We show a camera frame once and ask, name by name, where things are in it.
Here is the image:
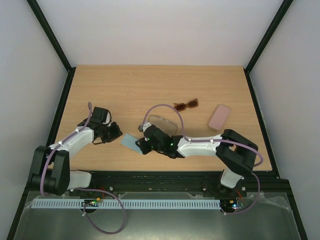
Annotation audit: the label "blue cleaning cloth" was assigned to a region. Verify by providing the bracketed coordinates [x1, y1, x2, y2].
[121, 133, 143, 155]

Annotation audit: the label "brown rectangular sunglasses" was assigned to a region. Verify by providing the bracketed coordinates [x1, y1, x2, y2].
[173, 98, 199, 112]

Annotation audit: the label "pink glasses case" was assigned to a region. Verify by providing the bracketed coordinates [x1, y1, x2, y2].
[208, 104, 231, 131]

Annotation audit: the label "brown plaid glasses case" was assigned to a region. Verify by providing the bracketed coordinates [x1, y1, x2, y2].
[148, 115, 178, 136]

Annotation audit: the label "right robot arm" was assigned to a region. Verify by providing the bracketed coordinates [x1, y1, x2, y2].
[135, 122, 264, 196]

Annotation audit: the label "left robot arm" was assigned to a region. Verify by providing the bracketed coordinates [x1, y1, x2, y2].
[27, 103, 123, 196]

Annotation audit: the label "metal floor plate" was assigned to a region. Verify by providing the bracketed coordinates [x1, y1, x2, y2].
[14, 193, 300, 240]

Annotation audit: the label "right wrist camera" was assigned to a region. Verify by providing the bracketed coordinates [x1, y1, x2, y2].
[138, 122, 152, 132]

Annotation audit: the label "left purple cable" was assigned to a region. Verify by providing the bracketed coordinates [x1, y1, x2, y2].
[39, 101, 127, 235]

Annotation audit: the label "purple cable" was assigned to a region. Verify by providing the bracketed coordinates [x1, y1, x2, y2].
[39, 101, 127, 235]
[141, 103, 265, 216]

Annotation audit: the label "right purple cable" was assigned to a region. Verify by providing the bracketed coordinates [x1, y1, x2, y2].
[141, 103, 265, 216]

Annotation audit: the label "light blue cable duct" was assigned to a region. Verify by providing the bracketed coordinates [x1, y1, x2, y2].
[31, 199, 221, 210]

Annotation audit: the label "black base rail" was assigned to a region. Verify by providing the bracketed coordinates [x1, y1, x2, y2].
[69, 170, 291, 198]

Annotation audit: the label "left black frame post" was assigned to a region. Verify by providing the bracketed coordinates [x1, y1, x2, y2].
[25, 0, 75, 73]

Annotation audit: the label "black frame post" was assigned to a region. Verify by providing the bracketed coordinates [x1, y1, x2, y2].
[244, 0, 295, 73]
[25, 0, 75, 73]

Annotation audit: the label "right black frame post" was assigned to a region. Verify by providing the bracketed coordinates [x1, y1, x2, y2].
[244, 0, 295, 73]

